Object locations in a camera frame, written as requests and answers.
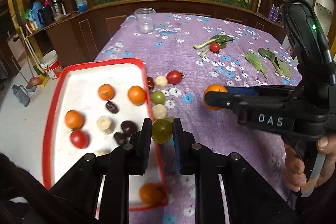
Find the blue detergent bottle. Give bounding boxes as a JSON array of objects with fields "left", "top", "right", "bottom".
[{"left": 31, "top": 2, "right": 43, "bottom": 30}]

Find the red rimmed white tray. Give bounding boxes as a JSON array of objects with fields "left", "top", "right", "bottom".
[{"left": 41, "top": 57, "right": 169, "bottom": 212}]

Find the grey kettle on floor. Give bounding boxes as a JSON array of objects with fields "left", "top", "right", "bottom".
[{"left": 11, "top": 85, "right": 30, "bottom": 107}]

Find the green leaf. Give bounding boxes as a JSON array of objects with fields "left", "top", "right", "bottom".
[
  {"left": 258, "top": 48, "right": 292, "bottom": 79},
  {"left": 245, "top": 51, "right": 268, "bottom": 78}
]

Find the wrinkled date in tray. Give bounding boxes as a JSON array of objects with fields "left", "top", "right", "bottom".
[{"left": 105, "top": 101, "right": 119, "bottom": 114}]

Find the orange at tray edge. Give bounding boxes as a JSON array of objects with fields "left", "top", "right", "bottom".
[{"left": 127, "top": 86, "right": 146, "bottom": 106}]

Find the orange mandarin on cloth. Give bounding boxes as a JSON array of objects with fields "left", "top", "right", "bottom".
[{"left": 203, "top": 84, "right": 228, "bottom": 111}]

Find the clear plastic cup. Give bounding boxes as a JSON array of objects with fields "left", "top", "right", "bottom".
[{"left": 134, "top": 7, "right": 156, "bottom": 34}]

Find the dark plum in tray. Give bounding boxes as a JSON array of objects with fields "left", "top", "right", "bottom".
[{"left": 121, "top": 121, "right": 138, "bottom": 138}]

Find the bok choy stem leaf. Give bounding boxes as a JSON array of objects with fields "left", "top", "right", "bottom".
[{"left": 193, "top": 35, "right": 234, "bottom": 57}]

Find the white red bucket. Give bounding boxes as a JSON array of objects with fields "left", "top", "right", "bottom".
[{"left": 40, "top": 50, "right": 63, "bottom": 80}]

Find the wooden cabinet counter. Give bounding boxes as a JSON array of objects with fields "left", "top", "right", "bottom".
[{"left": 26, "top": 0, "right": 287, "bottom": 67}]

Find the small tomato with greens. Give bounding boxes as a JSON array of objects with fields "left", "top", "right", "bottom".
[{"left": 210, "top": 42, "right": 221, "bottom": 53}]

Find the purple floral tablecloth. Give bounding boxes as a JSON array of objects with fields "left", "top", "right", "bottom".
[{"left": 94, "top": 12, "right": 302, "bottom": 224}]

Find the green leaf middle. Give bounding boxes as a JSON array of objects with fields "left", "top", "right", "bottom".
[{"left": 245, "top": 51, "right": 268, "bottom": 78}]

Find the green grape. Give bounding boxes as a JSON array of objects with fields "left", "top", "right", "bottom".
[{"left": 151, "top": 119, "right": 173, "bottom": 144}]

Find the green leaf right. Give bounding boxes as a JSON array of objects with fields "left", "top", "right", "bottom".
[{"left": 258, "top": 48, "right": 292, "bottom": 79}]

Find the person's right hand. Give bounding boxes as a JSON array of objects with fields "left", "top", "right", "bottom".
[{"left": 285, "top": 134, "right": 335, "bottom": 192}]

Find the red tomato in tray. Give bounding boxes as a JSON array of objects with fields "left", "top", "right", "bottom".
[{"left": 70, "top": 129, "right": 89, "bottom": 149}]

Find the large orange in tray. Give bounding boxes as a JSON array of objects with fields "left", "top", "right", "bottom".
[{"left": 64, "top": 110, "right": 84, "bottom": 130}]

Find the steel thermos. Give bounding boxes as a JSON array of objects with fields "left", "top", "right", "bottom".
[{"left": 51, "top": 0, "right": 66, "bottom": 21}]

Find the red tomato on cloth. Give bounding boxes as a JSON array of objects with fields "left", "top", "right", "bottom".
[{"left": 166, "top": 71, "right": 184, "bottom": 85}]

